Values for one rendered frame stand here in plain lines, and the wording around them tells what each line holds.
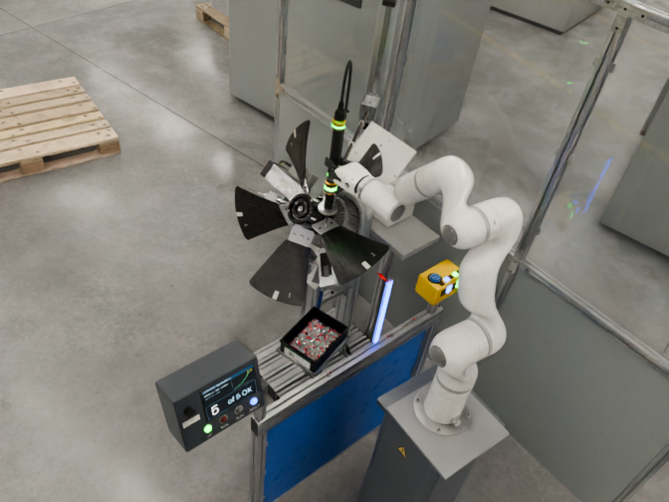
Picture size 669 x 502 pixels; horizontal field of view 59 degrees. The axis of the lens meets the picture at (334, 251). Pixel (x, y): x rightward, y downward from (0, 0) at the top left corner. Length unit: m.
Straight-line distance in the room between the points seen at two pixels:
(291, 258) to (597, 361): 1.28
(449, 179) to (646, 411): 1.41
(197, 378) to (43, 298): 2.14
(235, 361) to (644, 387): 1.57
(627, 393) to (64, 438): 2.43
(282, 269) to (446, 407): 0.79
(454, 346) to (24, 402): 2.23
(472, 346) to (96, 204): 3.08
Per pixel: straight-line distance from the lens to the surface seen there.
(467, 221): 1.47
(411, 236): 2.74
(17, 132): 4.83
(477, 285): 1.60
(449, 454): 1.98
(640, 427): 2.69
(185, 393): 1.63
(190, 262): 3.75
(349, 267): 2.07
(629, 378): 2.58
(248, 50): 5.00
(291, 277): 2.26
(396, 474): 2.22
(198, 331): 3.38
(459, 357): 1.68
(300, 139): 2.34
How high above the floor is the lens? 2.61
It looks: 42 degrees down
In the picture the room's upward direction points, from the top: 8 degrees clockwise
